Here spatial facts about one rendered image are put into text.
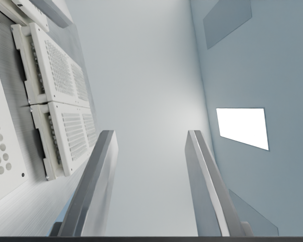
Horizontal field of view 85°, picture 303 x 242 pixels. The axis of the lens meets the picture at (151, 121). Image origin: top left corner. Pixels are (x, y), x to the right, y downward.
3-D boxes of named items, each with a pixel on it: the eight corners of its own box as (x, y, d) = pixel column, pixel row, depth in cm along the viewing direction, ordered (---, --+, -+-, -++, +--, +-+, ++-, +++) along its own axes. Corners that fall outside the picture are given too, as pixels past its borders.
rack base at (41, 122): (62, 108, 75) (67, 107, 76) (73, 160, 77) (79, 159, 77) (30, 105, 51) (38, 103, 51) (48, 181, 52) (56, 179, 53)
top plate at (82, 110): (86, 109, 100) (90, 108, 101) (95, 148, 102) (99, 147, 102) (73, 106, 76) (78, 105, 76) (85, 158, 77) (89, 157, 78)
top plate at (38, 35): (61, 53, 74) (65, 52, 75) (73, 106, 76) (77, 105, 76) (28, 22, 50) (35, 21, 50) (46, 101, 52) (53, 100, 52)
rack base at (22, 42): (49, 54, 74) (55, 54, 74) (61, 108, 75) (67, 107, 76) (10, 24, 50) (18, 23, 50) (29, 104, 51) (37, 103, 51)
